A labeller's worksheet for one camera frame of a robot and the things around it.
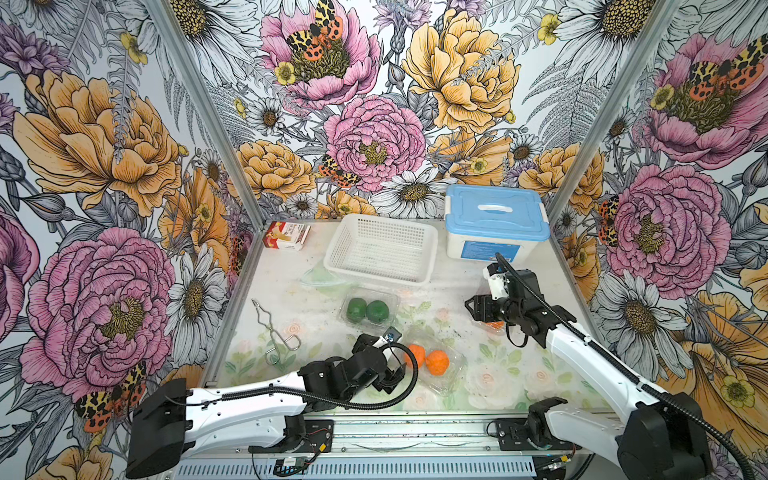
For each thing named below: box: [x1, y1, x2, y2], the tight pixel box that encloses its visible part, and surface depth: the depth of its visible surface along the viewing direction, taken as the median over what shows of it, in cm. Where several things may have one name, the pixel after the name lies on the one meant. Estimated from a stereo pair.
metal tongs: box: [251, 298, 301, 366], surface depth 92 cm
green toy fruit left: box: [346, 297, 367, 323], surface depth 93 cm
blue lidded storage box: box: [444, 185, 550, 263], surface depth 104 cm
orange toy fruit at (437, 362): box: [425, 350, 450, 376], surface depth 83 cm
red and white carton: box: [263, 220, 312, 251], surface depth 114 cm
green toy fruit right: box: [366, 300, 389, 323], surface depth 93 cm
